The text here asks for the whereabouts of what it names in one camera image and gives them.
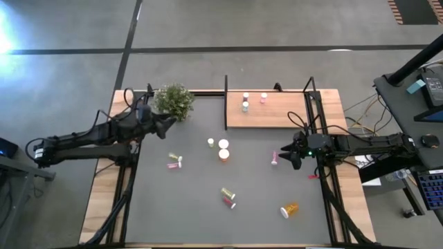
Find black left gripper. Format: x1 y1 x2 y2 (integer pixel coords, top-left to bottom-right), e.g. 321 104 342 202
131 116 178 140

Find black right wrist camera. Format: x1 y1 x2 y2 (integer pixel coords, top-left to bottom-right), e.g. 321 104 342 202
309 133 330 149

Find green potted plant black pot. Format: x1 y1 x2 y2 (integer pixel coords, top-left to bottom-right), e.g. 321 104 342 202
152 82 195 122

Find white paper sheet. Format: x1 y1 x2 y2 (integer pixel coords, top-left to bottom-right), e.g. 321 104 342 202
353 154 382 187

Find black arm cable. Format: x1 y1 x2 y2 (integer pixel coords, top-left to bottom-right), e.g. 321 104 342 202
287 110 352 136
24 86 155 162

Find black aluminium table frame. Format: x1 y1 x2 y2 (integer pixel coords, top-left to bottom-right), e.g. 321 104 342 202
78 82 378 249

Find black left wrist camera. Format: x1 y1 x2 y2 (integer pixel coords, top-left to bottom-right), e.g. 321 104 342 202
137 104 152 122

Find wooden shelf board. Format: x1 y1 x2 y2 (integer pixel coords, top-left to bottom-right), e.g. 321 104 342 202
226 91 309 129

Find black computer mouse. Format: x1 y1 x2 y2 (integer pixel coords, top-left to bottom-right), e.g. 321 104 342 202
420 133 441 149

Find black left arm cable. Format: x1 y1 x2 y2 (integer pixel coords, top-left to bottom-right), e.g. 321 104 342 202
24 86 155 162

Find black electronic box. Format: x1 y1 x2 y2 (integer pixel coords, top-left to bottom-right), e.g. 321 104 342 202
0 137 19 159

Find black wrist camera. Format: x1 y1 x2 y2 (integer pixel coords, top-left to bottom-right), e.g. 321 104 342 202
309 133 330 149
137 104 152 122

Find black round pole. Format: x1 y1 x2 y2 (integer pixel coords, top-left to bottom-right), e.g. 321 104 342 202
386 33 443 86

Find black power adapter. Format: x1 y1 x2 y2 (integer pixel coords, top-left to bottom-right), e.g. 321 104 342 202
419 71 443 109

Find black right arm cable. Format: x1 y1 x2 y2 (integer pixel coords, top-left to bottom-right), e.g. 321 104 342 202
287 110 352 136

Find dark grey desk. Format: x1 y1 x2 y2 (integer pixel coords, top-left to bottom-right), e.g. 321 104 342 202
372 65 443 170

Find clear plastic bottle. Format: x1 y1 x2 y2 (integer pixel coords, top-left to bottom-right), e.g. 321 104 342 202
385 168 410 183

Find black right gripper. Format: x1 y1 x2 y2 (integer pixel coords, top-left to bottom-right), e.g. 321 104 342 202
278 131 335 171

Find small teal box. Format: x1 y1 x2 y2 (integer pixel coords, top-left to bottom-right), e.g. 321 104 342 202
406 79 426 95

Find backlit black keyboard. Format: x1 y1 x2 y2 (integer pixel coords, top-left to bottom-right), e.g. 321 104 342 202
414 168 443 212

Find black shelf side frame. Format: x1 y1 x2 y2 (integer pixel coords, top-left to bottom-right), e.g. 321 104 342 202
302 75 318 103
224 75 228 131

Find tablet with blue screen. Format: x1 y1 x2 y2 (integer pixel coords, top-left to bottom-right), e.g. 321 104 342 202
413 104 443 123

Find grey side desk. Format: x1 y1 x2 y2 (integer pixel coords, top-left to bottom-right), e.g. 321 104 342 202
0 154 57 249

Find orange black striped floor mat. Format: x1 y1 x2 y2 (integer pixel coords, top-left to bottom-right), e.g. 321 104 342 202
387 0 443 26

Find black desk support beam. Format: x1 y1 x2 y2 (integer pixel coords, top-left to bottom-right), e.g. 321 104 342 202
358 148 425 184

